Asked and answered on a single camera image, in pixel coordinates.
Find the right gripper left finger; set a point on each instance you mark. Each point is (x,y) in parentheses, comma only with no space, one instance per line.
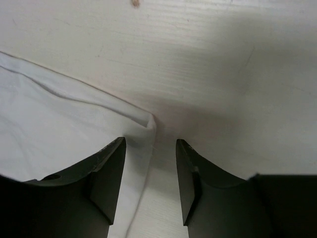
(77,202)

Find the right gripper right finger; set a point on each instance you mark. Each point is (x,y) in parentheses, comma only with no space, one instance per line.
(217,204)

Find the white skirt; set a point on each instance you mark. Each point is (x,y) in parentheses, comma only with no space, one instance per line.
(49,122)

